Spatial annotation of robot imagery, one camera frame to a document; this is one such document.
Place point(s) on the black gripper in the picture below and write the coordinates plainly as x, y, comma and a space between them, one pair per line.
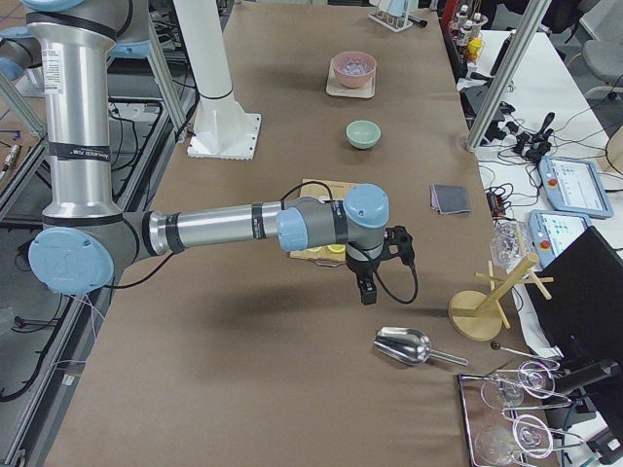
358, 269

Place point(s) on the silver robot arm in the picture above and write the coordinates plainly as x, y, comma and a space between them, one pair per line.
87, 239

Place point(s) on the metal ice scoop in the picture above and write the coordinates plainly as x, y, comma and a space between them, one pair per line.
411, 346

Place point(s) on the green ceramic bowl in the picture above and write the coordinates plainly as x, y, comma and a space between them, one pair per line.
363, 134

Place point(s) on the pink bowl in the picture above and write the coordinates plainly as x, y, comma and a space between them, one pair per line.
353, 69

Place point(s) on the stacked lemon slices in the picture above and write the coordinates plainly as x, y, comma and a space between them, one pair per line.
336, 248

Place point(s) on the bamboo cutting board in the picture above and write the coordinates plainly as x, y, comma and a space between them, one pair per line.
323, 190

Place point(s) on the wooden cup tree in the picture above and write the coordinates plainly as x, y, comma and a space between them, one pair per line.
479, 316

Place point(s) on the grey folded cloth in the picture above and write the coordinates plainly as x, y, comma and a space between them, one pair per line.
449, 199

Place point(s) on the clear plastic container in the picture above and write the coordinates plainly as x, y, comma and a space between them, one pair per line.
510, 244

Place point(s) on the lower teach pendant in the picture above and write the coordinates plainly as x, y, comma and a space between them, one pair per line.
552, 232

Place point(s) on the teach pendant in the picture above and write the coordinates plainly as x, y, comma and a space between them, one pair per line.
552, 232
574, 186

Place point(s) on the cream rabbit tray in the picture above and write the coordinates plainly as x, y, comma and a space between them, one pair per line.
334, 88

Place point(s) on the black monitor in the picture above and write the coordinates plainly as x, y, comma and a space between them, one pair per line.
583, 317

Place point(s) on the upper teach pendant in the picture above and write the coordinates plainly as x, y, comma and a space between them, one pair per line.
574, 186

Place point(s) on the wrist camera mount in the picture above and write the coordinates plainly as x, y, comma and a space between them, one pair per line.
398, 243

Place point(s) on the wire glass rack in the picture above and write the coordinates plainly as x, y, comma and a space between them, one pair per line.
504, 416

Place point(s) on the white camera pillar with base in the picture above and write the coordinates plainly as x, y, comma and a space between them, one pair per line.
222, 129

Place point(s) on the aluminium frame post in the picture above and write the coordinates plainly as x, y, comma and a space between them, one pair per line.
532, 18

